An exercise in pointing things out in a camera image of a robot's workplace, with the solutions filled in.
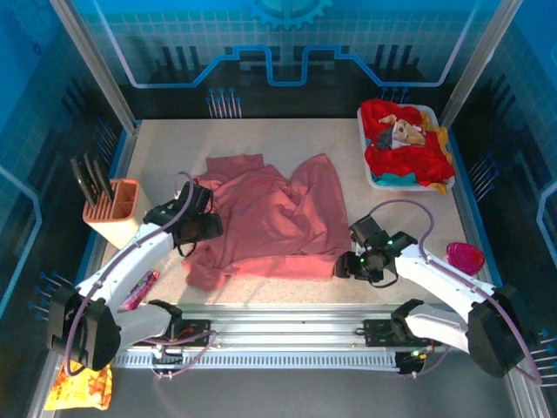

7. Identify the pink t-shirt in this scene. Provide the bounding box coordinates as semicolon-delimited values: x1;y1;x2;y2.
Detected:
181;152;352;292

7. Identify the peach knife block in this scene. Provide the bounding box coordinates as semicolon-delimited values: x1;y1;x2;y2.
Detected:
82;178;141;250

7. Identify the purple candy bag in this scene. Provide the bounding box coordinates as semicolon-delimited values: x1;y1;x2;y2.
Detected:
121;269;161;311

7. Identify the teal garment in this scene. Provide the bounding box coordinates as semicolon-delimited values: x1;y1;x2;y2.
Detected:
369;172;419;187

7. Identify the pink plastic cup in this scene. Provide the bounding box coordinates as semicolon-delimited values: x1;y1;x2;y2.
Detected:
444;241;487;276

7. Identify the red printed t-shirt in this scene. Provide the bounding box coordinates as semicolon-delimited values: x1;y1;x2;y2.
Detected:
359;98;457;186

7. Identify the small black controller board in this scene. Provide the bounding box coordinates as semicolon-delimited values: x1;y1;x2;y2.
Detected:
395;347;430;376

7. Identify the yellow garment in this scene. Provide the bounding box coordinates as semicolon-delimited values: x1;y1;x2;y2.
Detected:
419;111;453;196

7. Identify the white plastic bin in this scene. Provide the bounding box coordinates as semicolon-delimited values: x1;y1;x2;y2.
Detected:
356;103;456;192

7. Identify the yellow snack bag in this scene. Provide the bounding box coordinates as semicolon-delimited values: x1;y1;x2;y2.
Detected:
43;361;113;411

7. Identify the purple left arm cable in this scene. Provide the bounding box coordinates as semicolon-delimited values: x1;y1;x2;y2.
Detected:
64;171;218;381

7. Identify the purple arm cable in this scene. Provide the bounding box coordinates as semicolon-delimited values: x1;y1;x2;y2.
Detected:
367;199;545;387
64;171;218;381

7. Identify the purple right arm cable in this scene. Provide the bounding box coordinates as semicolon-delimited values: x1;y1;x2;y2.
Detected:
367;199;545;387

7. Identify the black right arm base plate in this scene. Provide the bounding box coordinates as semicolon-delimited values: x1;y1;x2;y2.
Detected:
363;320;399;347

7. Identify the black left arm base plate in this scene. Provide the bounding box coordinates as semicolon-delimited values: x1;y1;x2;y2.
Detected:
171;320;212;347

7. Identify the black knife handle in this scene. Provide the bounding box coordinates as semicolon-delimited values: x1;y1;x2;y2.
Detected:
93;155;117;204
70;156;99;206
84;152;108;204

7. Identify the aluminium mounting rail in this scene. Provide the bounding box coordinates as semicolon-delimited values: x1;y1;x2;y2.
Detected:
124;304;453;352

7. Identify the white slotted cable duct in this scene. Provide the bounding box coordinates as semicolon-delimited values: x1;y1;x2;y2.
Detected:
111;351;401;371

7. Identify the aluminium frame post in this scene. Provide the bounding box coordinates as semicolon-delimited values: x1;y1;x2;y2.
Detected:
437;0;523;127
48;0;143;134

